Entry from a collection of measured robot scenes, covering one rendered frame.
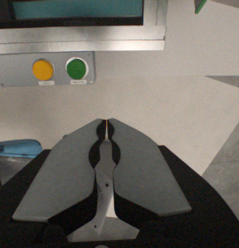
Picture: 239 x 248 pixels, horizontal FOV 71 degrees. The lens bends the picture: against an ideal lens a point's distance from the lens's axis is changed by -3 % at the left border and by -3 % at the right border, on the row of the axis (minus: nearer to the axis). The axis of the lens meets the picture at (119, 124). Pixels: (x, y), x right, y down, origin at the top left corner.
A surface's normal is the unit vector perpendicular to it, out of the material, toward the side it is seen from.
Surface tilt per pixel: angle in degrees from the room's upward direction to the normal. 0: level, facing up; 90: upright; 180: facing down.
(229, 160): 0
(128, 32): 0
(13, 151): 39
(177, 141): 0
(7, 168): 74
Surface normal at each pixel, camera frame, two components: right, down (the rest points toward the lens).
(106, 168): 0.22, -0.86
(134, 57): 0.06, 0.49
